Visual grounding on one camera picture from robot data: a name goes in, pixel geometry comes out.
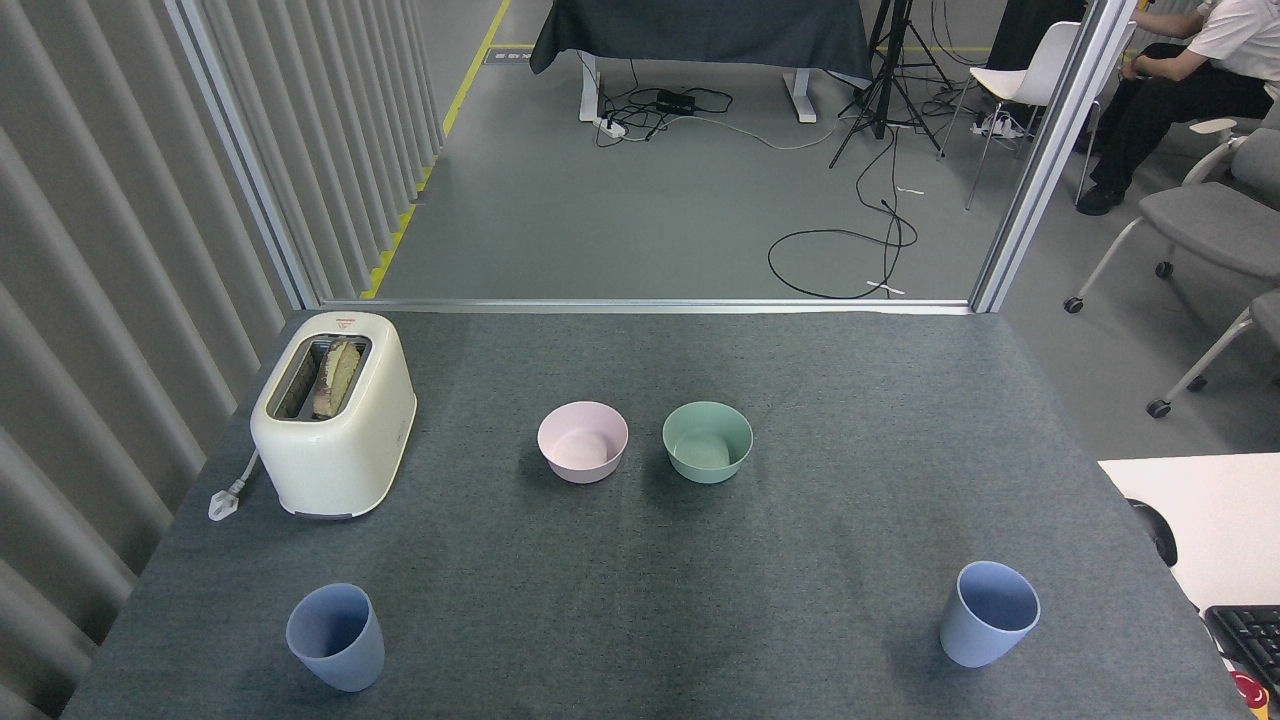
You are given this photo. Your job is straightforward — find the black tangled cables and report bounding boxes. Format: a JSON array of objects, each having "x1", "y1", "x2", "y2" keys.
[{"x1": 594, "y1": 58, "x2": 736, "y2": 149}]

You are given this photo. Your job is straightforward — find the white toaster plug cable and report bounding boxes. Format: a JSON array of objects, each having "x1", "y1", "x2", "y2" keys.
[{"x1": 208, "y1": 449, "x2": 263, "y2": 523}]

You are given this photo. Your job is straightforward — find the cream white toaster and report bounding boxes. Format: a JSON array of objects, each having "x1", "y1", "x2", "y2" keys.
[{"x1": 250, "y1": 311, "x2": 418, "y2": 520}]

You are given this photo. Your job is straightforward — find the toasted bread slice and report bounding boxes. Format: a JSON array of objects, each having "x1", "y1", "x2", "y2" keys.
[{"x1": 311, "y1": 338, "x2": 363, "y2": 420}]

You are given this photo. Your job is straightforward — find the green bowl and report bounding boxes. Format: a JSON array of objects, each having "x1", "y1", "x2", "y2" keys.
[{"x1": 662, "y1": 401, "x2": 754, "y2": 485}]

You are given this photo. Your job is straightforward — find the dark cloth covered table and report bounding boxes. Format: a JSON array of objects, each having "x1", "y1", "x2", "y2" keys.
[{"x1": 529, "y1": 0, "x2": 874, "y2": 124}]

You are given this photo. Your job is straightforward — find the grey wheeled chair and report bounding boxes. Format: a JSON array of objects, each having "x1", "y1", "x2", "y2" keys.
[
  {"x1": 1147, "y1": 290, "x2": 1280, "y2": 419},
  {"x1": 1064, "y1": 118, "x2": 1280, "y2": 315}
]

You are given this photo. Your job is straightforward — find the silver frame rail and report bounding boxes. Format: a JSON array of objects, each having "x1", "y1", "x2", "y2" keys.
[{"x1": 318, "y1": 297, "x2": 976, "y2": 317}]

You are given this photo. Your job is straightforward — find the black computer mouse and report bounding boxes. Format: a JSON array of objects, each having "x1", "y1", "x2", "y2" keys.
[{"x1": 1128, "y1": 498, "x2": 1179, "y2": 569}]

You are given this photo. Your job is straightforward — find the black looped floor cable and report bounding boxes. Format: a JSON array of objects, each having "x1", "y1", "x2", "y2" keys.
[{"x1": 767, "y1": 125, "x2": 919, "y2": 301}]

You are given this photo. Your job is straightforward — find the white desk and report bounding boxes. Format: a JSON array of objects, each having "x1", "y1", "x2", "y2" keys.
[{"x1": 1098, "y1": 453, "x2": 1280, "y2": 613}]

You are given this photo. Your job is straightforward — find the black tripod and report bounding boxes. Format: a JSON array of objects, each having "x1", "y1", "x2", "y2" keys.
[{"x1": 829, "y1": 0, "x2": 957, "y2": 169}]

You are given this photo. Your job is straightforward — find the blue cup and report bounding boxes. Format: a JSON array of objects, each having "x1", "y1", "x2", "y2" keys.
[
  {"x1": 286, "y1": 583, "x2": 386, "y2": 693},
  {"x1": 939, "y1": 561, "x2": 1041, "y2": 669}
]

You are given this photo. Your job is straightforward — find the person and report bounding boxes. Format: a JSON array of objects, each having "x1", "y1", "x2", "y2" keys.
[{"x1": 1075, "y1": 0, "x2": 1280, "y2": 217}]

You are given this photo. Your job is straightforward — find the white chair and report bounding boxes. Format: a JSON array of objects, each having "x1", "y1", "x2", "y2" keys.
[{"x1": 937, "y1": 20, "x2": 1138, "y2": 211}]

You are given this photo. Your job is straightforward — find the pink bowl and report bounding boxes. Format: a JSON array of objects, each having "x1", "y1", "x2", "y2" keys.
[{"x1": 537, "y1": 401, "x2": 630, "y2": 485}]

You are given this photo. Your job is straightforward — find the black keyboard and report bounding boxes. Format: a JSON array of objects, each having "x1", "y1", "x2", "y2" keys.
[{"x1": 1204, "y1": 604, "x2": 1280, "y2": 697}]

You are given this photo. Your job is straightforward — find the silver frame post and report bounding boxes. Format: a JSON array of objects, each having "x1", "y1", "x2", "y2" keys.
[
  {"x1": 970, "y1": 0, "x2": 1141, "y2": 314},
  {"x1": 165, "y1": 0, "x2": 322, "y2": 311}
]

